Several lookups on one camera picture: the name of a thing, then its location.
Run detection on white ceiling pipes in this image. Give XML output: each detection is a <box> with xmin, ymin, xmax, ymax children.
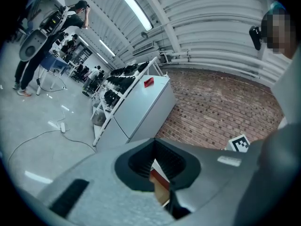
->
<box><xmin>158</xmin><ymin>49</ymin><xmax>283</xmax><ymax>84</ymax></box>

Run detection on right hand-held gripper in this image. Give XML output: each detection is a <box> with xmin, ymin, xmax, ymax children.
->
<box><xmin>224</xmin><ymin>134</ymin><xmax>250</xmax><ymax>153</ymax></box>

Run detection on red card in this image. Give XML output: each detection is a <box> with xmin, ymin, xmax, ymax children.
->
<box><xmin>143</xmin><ymin>77</ymin><xmax>155</xmax><ymax>89</ymax></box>

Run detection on white shell backpack device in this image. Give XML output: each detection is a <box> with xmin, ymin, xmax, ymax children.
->
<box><xmin>18</xmin><ymin>5</ymin><xmax>69</xmax><ymax>62</ymax></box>

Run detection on person's right forearm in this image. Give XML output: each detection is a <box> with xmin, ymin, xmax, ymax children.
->
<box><xmin>249</xmin><ymin>123</ymin><xmax>297</xmax><ymax>226</ymax></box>

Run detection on long white floor cable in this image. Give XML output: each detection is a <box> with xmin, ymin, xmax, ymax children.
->
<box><xmin>7</xmin><ymin>129</ymin><xmax>64</xmax><ymax>168</ymax></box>

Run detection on clear storage bin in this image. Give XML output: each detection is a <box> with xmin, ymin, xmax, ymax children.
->
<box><xmin>91</xmin><ymin>112</ymin><xmax>106</xmax><ymax>126</ymax></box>

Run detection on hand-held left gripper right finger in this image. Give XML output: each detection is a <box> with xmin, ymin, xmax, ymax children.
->
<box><xmin>155</xmin><ymin>138</ymin><xmax>258</xmax><ymax>226</ymax></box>

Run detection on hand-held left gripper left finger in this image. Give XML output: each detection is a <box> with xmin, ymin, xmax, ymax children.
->
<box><xmin>37</xmin><ymin>138</ymin><xmax>176</xmax><ymax>226</ymax></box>

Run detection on white drawer wooden inside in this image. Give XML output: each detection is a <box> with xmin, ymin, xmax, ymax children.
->
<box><xmin>149</xmin><ymin>158</ymin><xmax>171</xmax><ymax>208</ymax></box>

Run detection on rows of black equipment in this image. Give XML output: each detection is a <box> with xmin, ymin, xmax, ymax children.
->
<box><xmin>103</xmin><ymin>61</ymin><xmax>150</xmax><ymax>108</ymax></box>

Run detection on long ceiling light tube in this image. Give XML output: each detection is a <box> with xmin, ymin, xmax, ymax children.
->
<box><xmin>119</xmin><ymin>0</ymin><xmax>154</xmax><ymax>32</ymax></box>

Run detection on grey refrigerator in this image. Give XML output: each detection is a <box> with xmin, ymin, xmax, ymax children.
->
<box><xmin>94</xmin><ymin>75</ymin><xmax>177</xmax><ymax>154</ymax></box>

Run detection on blue desk white legs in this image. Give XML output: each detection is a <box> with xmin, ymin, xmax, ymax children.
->
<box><xmin>37</xmin><ymin>52</ymin><xmax>70</xmax><ymax>96</ymax></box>

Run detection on ceiling air vent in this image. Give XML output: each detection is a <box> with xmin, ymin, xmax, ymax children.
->
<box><xmin>131</xmin><ymin>41</ymin><xmax>155</xmax><ymax>56</ymax></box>

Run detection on black head-worn camera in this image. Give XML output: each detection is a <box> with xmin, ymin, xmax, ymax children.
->
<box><xmin>249</xmin><ymin>26</ymin><xmax>263</xmax><ymax>51</ymax></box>

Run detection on white t-shirt pink print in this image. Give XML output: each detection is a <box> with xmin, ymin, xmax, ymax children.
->
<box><xmin>270</xmin><ymin>53</ymin><xmax>301</xmax><ymax>127</ymax></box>

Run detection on white shelf rack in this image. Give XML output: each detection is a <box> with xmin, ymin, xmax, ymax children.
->
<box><xmin>90</xmin><ymin>56</ymin><xmax>169</xmax><ymax>147</ymax></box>

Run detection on short ceiling light tube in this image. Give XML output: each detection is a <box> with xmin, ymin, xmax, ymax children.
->
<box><xmin>98</xmin><ymin>39</ymin><xmax>116</xmax><ymax>57</ymax></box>

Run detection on person's face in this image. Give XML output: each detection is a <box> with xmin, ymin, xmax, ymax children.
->
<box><xmin>261</xmin><ymin>8</ymin><xmax>297</xmax><ymax>56</ymax></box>

